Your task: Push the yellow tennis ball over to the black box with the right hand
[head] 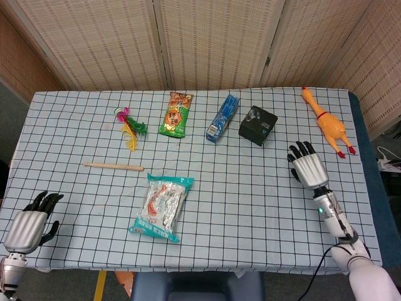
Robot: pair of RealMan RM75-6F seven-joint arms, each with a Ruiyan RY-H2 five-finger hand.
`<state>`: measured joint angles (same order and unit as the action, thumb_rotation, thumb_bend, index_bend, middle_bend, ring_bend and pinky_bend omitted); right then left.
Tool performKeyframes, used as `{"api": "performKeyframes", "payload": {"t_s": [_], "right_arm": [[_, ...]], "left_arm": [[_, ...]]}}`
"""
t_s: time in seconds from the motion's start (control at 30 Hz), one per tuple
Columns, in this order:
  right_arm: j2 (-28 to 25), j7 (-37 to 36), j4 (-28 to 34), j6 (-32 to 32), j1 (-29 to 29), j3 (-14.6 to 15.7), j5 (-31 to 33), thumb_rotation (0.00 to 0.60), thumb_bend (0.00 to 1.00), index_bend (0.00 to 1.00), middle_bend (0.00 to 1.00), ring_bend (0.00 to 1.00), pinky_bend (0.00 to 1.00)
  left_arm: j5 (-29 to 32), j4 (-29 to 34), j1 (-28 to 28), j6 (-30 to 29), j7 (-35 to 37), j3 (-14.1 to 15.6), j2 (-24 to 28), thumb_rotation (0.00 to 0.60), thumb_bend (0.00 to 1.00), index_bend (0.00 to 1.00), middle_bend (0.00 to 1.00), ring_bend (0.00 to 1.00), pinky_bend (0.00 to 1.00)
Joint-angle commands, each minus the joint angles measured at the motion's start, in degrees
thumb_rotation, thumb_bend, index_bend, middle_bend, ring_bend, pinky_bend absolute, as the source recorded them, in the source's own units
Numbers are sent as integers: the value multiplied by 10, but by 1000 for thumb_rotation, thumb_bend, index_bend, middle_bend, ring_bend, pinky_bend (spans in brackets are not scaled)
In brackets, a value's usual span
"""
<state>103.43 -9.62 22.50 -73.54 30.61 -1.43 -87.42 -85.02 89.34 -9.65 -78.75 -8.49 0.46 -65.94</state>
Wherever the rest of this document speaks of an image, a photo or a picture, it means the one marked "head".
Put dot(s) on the orange floor object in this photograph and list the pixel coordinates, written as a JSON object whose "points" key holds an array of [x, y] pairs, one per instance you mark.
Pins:
{"points": [[123, 280]]}

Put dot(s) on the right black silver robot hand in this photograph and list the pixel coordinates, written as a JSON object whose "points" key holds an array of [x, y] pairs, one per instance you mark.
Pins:
{"points": [[311, 171]]}

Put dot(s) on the beige woven folding screen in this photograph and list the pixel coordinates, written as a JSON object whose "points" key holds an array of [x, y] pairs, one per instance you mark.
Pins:
{"points": [[213, 40]]}

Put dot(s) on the blue padded seat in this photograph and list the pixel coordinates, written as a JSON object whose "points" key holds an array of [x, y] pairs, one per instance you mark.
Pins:
{"points": [[194, 287]]}

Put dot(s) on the wooden stick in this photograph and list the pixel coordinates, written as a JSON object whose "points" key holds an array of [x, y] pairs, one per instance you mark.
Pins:
{"points": [[112, 166]]}

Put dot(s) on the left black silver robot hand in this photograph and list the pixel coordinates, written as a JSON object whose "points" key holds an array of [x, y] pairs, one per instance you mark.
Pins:
{"points": [[25, 232]]}

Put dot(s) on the blue padded table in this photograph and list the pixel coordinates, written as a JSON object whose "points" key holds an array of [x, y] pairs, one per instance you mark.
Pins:
{"points": [[387, 203]]}

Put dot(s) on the green orange snack bag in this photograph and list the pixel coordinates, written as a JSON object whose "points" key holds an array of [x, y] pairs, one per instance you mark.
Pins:
{"points": [[176, 117]]}

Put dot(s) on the yellow rubber chicken toy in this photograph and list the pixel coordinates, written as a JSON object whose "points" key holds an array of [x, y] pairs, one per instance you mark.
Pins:
{"points": [[332, 125]]}

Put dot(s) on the blue snack pack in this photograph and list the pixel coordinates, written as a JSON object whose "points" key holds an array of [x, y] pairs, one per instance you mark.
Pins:
{"points": [[222, 119]]}

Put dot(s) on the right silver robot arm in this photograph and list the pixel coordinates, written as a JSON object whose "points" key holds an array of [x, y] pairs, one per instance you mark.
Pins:
{"points": [[366, 276]]}

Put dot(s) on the colourful feather shuttlecock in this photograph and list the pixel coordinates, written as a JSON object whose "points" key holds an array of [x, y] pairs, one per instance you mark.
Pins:
{"points": [[131, 128]]}

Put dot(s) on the black cardboard box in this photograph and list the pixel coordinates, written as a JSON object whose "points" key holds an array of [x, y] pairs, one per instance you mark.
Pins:
{"points": [[257, 125]]}

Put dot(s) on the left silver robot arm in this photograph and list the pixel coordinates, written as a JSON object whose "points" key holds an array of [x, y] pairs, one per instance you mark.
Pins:
{"points": [[11, 272]]}

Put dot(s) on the teal silver snack bag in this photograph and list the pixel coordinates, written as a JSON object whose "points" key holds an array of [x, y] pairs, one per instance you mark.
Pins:
{"points": [[163, 207]]}

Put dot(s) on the blue checkered tablecloth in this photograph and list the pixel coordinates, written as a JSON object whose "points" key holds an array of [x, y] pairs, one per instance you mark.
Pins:
{"points": [[238, 194]]}

